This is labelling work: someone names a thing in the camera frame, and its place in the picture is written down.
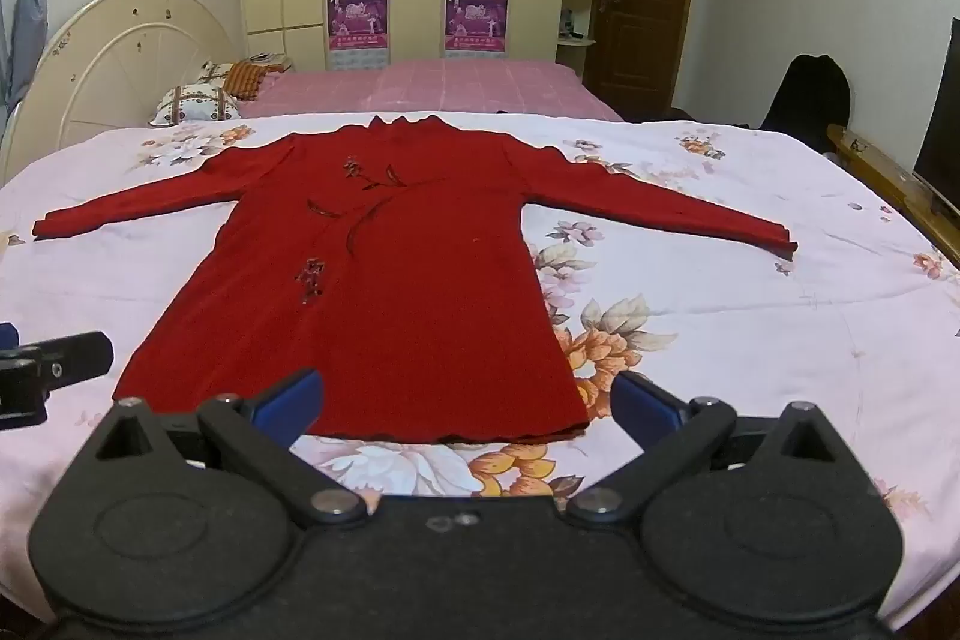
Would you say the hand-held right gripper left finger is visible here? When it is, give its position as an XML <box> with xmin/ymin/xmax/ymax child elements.
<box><xmin>96</xmin><ymin>368</ymin><xmax>370</xmax><ymax>528</ymax></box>

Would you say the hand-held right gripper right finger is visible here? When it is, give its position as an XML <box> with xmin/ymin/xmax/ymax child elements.
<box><xmin>565</xmin><ymin>371</ymin><xmax>836</xmax><ymax>527</ymax></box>

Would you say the red long-sleeved knit dress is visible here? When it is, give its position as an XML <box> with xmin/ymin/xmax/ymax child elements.
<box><xmin>31</xmin><ymin>113</ymin><xmax>799</xmax><ymax>444</ymax></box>

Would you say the white floral quilt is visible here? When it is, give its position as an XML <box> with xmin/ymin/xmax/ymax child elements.
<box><xmin>0</xmin><ymin>111</ymin><xmax>960</xmax><ymax>633</ymax></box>

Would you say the cream round headboard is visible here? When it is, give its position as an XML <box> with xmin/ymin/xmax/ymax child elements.
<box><xmin>4</xmin><ymin>0</ymin><xmax>242</xmax><ymax>172</ymax></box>

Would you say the orange patterned pillow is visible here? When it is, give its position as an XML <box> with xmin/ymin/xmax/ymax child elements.
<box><xmin>225</xmin><ymin>55</ymin><xmax>291</xmax><ymax>103</ymax></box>

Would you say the wooden television stand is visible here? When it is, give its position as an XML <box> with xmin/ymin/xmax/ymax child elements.
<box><xmin>826</xmin><ymin>122</ymin><xmax>960</xmax><ymax>270</ymax></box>

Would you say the black clothing on chair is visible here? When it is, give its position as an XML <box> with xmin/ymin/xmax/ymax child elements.
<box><xmin>759</xmin><ymin>53</ymin><xmax>852</xmax><ymax>133</ymax></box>

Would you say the pink checked bed sheet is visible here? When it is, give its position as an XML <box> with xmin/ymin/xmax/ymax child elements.
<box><xmin>238</xmin><ymin>56</ymin><xmax>625</xmax><ymax>124</ymax></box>

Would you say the black television screen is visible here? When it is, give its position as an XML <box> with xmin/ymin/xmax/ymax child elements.
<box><xmin>912</xmin><ymin>16</ymin><xmax>960</xmax><ymax>215</ymax></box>

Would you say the purple wall poster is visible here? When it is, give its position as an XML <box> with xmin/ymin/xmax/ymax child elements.
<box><xmin>444</xmin><ymin>0</ymin><xmax>509</xmax><ymax>60</ymax></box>
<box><xmin>327</xmin><ymin>0</ymin><xmax>389</xmax><ymax>73</ymax></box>

